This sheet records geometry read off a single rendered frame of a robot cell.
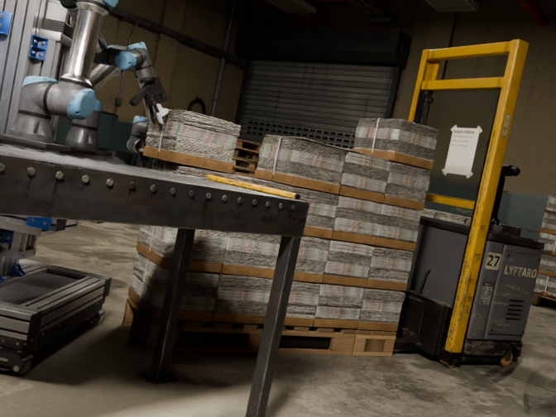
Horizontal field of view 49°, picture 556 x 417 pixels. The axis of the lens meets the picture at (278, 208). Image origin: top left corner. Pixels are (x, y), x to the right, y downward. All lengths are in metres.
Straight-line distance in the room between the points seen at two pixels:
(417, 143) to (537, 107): 6.12
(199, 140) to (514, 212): 7.04
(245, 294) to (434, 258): 1.44
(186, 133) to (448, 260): 1.89
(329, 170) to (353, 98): 7.63
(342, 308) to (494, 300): 1.00
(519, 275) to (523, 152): 5.53
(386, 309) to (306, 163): 0.99
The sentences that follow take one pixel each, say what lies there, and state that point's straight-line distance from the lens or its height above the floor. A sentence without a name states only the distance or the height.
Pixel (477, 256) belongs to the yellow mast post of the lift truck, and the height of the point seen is 0.65.
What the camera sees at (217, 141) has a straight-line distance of 2.73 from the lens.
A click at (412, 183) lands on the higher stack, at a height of 0.97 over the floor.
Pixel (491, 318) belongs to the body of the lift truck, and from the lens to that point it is 3.84.
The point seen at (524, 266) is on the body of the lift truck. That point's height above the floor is 0.63.
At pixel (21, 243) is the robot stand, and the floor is 0.39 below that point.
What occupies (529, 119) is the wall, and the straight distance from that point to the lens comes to 9.41.
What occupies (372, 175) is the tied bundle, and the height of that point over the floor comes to 0.96.
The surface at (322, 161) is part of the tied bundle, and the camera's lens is 3.01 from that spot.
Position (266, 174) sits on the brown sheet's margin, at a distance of 3.13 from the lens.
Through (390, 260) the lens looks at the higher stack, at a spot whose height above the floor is 0.54.
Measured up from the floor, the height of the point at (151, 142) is 0.90.
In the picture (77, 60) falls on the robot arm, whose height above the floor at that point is 1.13.
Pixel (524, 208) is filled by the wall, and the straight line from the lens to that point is 9.23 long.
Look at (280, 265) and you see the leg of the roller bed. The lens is 2.03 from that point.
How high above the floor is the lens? 0.87
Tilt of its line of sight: 3 degrees down
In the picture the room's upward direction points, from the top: 11 degrees clockwise
